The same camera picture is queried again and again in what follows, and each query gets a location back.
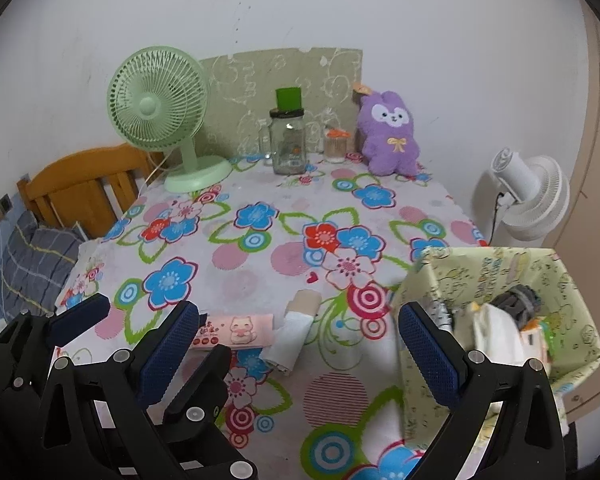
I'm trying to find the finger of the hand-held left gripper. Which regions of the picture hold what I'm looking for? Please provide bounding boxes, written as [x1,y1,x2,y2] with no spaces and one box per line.
[162,345,232,443]
[0,294,111,396]

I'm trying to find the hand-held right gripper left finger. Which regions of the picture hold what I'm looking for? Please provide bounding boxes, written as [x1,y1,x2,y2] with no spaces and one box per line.
[40,301,259,480]

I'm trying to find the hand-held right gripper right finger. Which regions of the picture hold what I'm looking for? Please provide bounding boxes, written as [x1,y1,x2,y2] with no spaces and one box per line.
[397,302,566,480]

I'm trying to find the pink tissue packet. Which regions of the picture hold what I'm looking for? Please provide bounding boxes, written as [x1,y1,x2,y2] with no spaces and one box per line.
[190,312,276,352]

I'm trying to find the grey socks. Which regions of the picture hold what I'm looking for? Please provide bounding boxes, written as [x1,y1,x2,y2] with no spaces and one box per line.
[495,285,543,328]

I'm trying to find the printed tissue pack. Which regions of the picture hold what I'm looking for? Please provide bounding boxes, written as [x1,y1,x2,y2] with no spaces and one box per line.
[520,315,561,361]

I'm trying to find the yellow printed storage box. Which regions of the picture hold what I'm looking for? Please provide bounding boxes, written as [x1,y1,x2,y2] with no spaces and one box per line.
[392,245,600,480]

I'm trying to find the grey plaid pillow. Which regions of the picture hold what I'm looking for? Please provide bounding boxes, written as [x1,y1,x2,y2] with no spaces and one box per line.
[0,210,87,321]

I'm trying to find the beige and white rolled cloth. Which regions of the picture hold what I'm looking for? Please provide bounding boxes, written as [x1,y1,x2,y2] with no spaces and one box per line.
[259,289,323,376]

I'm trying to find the wooden chair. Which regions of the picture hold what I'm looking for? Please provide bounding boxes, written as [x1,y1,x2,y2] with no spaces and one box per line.
[17,142,167,241]

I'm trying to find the floral tablecloth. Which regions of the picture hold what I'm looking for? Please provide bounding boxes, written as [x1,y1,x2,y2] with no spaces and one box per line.
[55,152,491,480]

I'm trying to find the white standing fan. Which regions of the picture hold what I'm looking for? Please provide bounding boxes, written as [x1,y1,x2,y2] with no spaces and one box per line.
[472,147,571,247]

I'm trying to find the purple plush bunny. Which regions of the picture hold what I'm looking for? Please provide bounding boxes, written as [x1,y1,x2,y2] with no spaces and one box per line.
[355,89,423,177]

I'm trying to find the green desk fan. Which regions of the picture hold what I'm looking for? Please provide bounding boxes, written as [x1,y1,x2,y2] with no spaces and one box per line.
[106,46,232,193]

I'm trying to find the cotton swab jar orange lid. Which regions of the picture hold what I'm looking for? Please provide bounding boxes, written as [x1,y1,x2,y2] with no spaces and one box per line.
[322,127,352,164]

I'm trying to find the small clear glass bottle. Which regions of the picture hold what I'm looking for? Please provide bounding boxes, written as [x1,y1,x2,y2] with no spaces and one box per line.
[257,120,273,167]

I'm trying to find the glass jar with green lid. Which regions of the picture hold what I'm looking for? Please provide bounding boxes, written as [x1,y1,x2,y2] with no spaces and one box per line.
[269,87,308,176]

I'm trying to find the green patterned board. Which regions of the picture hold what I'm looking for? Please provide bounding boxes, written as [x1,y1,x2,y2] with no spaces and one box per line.
[197,47,364,161]

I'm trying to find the black fan cable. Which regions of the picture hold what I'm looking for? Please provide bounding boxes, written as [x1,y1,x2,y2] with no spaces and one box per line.
[490,191,507,247]

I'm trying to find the white fan cable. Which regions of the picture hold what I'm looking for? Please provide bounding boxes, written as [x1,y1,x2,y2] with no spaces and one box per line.
[139,152,172,196]

